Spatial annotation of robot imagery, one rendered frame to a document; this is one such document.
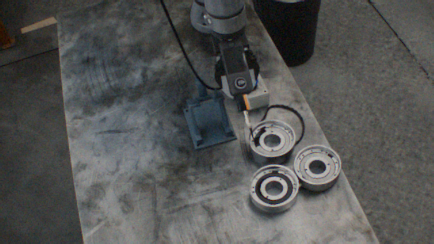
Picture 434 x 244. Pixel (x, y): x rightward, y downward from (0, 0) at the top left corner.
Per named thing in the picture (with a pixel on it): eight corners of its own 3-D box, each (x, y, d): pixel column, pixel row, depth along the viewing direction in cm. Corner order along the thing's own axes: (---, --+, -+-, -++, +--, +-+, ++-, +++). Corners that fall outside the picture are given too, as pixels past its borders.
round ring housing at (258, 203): (297, 216, 107) (298, 207, 104) (247, 215, 109) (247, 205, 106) (298, 175, 114) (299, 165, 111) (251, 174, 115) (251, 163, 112)
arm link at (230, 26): (249, 15, 96) (206, 24, 95) (251, 32, 99) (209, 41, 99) (239, -8, 100) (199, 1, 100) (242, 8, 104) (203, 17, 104)
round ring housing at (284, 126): (303, 154, 117) (304, 143, 114) (264, 174, 115) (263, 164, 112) (279, 123, 124) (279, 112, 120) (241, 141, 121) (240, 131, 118)
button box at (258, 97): (269, 105, 128) (269, 91, 124) (242, 112, 127) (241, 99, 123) (258, 82, 133) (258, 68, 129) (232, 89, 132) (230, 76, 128)
